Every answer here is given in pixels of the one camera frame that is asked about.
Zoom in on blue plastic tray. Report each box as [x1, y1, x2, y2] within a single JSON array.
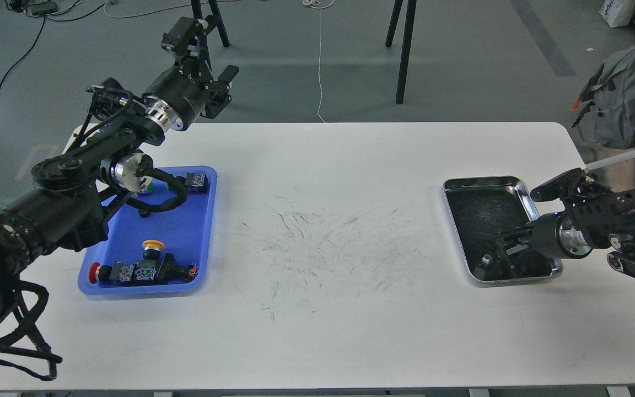
[[77, 165, 217, 296]]

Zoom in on green push button switch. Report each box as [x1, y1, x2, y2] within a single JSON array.
[[174, 173, 210, 195]]

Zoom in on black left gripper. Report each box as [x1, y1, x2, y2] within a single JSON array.
[[143, 15, 240, 132]]

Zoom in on grey backpack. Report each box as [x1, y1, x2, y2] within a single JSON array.
[[571, 45, 635, 150]]

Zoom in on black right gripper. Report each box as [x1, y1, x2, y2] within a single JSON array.
[[483, 214, 593, 273]]

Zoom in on red push button switch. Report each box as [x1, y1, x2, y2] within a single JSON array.
[[88, 254, 199, 287]]

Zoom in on black floor cable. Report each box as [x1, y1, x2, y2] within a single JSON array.
[[0, 0, 109, 135]]

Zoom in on white cardboard box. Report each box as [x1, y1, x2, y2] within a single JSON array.
[[598, 0, 635, 28]]

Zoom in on black left stand legs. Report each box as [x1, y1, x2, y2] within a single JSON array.
[[190, 0, 230, 105]]

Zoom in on silver metal tray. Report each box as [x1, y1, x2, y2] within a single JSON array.
[[443, 176, 563, 286]]

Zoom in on yellow push button switch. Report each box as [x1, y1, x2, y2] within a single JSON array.
[[142, 239, 165, 265]]

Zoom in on black right stand legs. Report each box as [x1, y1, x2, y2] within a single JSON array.
[[385, 0, 417, 105]]

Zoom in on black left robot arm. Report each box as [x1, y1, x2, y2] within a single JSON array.
[[0, 10, 239, 381]]

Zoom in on white floor cable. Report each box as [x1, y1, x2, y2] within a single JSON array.
[[103, 0, 336, 123]]

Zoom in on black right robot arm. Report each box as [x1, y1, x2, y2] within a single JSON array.
[[478, 168, 635, 278]]

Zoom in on black stand legs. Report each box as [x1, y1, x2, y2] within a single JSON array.
[[385, 0, 417, 105], [190, 0, 230, 105]]

